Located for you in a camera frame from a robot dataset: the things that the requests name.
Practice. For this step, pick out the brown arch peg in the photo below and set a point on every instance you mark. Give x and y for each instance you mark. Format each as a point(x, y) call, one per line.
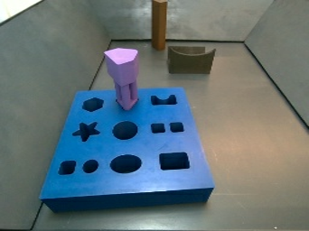
point(159, 24)

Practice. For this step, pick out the blue shape sorting board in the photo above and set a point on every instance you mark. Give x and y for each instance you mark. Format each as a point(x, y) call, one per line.
point(127, 158)

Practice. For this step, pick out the dark grey arch holder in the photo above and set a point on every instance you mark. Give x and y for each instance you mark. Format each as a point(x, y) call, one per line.
point(189, 60)

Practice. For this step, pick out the purple pentagon peg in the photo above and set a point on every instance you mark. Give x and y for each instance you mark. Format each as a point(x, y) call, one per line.
point(122, 62)

